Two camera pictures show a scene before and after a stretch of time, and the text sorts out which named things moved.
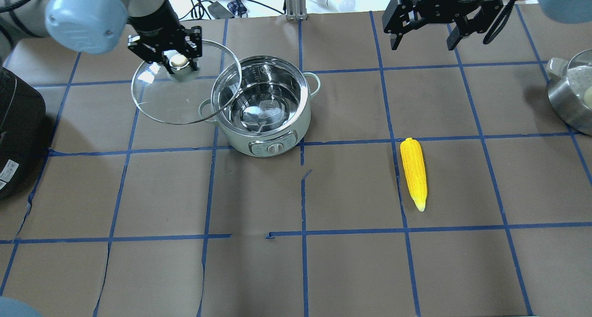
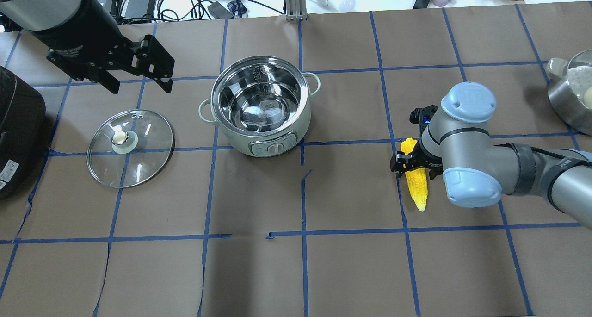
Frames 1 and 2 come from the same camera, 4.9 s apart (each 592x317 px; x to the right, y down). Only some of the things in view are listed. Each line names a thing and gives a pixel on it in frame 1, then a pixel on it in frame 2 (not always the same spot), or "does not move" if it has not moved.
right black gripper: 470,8 to 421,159
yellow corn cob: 414,162 does not move
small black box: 219,11 does not move
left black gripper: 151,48 to 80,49
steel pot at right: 570,89 does not move
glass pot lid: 163,100 to 130,148
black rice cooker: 22,119 does not move
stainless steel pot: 261,104 does not move
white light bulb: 343,3 does not move
